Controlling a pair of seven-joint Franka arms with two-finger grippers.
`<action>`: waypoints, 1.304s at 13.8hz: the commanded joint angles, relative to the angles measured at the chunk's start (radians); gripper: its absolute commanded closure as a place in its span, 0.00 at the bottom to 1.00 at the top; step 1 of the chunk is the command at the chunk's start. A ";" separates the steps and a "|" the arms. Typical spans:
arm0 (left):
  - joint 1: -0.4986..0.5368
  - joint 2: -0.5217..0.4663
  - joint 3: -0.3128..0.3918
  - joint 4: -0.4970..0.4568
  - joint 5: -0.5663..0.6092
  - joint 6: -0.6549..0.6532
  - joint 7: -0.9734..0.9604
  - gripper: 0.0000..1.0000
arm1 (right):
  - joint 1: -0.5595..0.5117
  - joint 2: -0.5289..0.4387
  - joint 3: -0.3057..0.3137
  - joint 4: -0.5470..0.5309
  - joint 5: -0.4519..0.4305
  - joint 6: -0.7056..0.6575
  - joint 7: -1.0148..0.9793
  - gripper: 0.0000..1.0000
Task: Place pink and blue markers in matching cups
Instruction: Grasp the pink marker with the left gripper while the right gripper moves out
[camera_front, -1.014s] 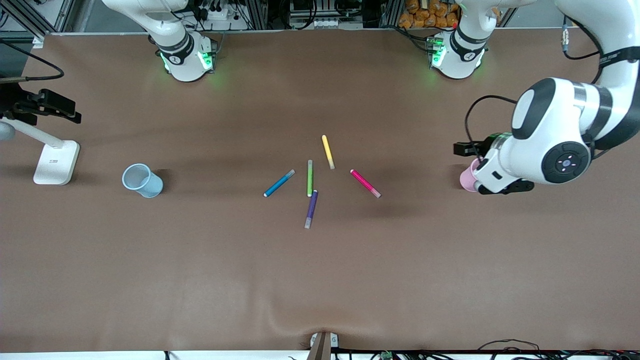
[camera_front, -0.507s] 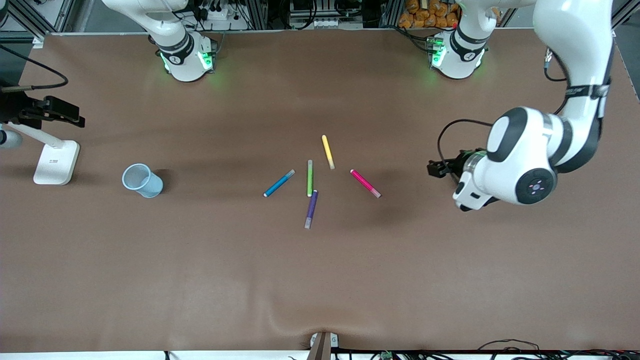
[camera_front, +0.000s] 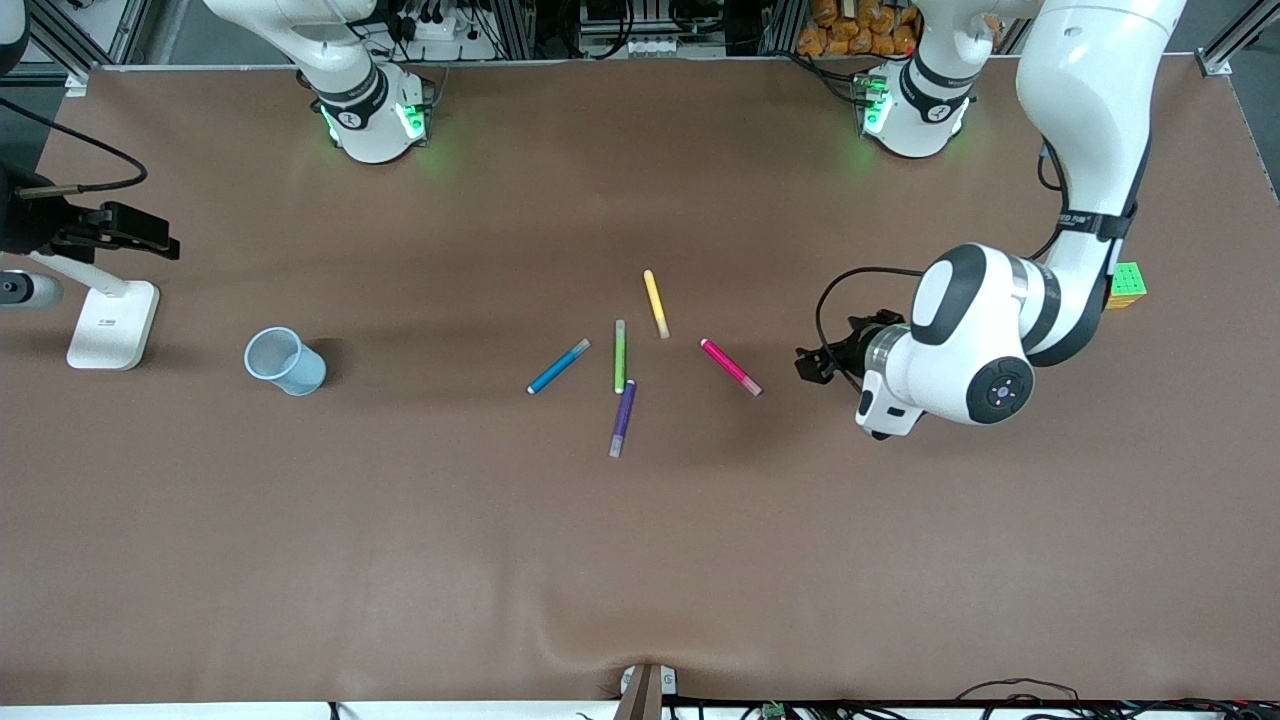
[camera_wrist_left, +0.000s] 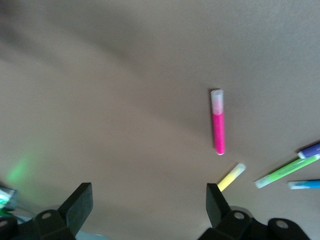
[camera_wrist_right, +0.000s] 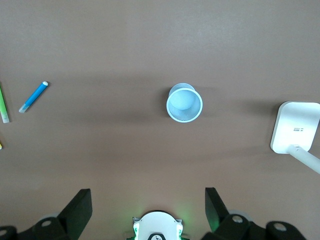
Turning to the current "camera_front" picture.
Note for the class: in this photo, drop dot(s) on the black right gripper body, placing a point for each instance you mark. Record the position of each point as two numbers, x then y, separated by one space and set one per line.
30 225

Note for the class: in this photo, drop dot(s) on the pink marker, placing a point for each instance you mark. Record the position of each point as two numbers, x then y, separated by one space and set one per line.
730 367

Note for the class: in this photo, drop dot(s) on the blue marker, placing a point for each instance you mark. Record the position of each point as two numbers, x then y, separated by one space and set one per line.
558 367

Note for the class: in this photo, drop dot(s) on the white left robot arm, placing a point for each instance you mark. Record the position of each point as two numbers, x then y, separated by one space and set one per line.
1090 100

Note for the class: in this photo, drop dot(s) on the white desk lamp stand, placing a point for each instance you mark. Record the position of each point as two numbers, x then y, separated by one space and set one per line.
112 325

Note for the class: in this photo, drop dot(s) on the yellow marker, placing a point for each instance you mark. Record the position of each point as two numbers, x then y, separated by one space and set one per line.
656 303

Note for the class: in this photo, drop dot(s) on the green marker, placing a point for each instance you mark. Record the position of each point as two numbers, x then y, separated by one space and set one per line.
620 357

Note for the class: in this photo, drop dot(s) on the purple marker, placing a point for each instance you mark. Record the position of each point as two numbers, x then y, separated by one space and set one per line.
623 418

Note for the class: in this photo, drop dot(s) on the light blue plastic cup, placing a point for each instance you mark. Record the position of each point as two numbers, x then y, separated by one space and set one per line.
290 368

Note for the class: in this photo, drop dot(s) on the colourful puzzle cube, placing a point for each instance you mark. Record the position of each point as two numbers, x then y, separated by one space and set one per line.
1130 285

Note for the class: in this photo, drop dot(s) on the orange snack bag pile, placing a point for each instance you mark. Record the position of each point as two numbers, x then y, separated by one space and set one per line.
855 28

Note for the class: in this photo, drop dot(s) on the metal table clamp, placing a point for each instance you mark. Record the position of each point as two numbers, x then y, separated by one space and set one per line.
645 690

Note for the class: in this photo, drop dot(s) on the white power strip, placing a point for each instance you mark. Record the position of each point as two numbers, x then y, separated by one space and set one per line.
445 27

